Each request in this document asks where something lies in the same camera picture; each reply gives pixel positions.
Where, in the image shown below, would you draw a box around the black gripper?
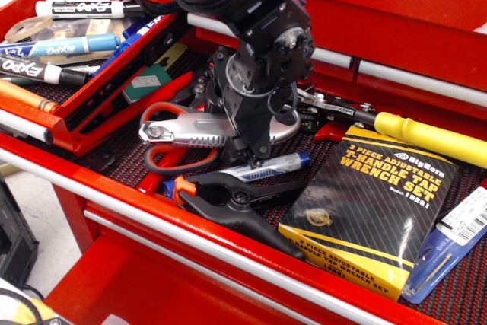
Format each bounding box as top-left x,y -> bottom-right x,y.
205,49 -> 297,168

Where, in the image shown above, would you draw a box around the silver box cutter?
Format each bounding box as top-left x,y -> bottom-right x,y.
138,111 -> 301,148

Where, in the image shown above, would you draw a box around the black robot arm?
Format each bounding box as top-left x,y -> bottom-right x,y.
136,0 -> 315,164

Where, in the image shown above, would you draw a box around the large red open drawer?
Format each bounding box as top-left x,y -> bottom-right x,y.
1,32 -> 486,324

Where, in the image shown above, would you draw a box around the black yellow tap wrench box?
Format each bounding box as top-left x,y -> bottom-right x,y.
279,127 -> 458,300

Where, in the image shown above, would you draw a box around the small red open drawer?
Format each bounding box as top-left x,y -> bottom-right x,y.
1,14 -> 190,156

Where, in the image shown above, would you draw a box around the blue capped white marker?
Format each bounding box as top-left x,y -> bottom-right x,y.
183,152 -> 310,183

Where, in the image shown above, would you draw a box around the red and grey scissors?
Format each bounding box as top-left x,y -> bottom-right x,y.
139,102 -> 219,176

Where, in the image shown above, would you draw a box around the black spring clamp orange tips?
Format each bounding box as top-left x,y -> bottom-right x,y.
173,173 -> 306,260

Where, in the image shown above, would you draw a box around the green card package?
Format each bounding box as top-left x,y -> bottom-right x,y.
122,64 -> 172,104

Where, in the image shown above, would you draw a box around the light blue expo marker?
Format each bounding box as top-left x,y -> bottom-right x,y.
1,33 -> 121,58

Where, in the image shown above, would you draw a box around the red metal tool chest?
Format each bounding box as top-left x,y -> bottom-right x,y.
1,0 -> 486,324

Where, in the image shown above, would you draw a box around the black expo marker lower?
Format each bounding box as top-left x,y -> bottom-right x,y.
1,55 -> 89,87

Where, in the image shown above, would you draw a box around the black expo marker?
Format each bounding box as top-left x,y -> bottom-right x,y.
35,1 -> 144,19
1,55 -> 89,87

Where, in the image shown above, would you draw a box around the clear plastic bag of parts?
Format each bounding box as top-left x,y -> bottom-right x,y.
29,18 -> 132,41

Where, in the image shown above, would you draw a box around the black expo marker top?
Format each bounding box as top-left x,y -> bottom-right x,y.
35,1 -> 144,19

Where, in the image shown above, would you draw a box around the orange crayon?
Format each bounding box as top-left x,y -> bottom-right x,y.
1,79 -> 59,113

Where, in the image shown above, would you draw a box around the tan rubber band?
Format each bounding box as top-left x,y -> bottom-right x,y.
5,16 -> 53,43

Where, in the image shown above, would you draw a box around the black crate on floor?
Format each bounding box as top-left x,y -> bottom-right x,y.
1,177 -> 39,288

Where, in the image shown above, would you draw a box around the blue drill bit package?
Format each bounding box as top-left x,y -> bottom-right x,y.
402,186 -> 486,304

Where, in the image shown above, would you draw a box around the red handled wire stripper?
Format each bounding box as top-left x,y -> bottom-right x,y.
167,50 -> 210,110

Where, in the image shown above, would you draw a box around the black wire gauge crimper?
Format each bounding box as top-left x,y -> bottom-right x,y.
297,103 -> 327,134

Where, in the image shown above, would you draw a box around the yellow handled tin snips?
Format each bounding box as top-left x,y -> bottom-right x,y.
294,88 -> 486,168

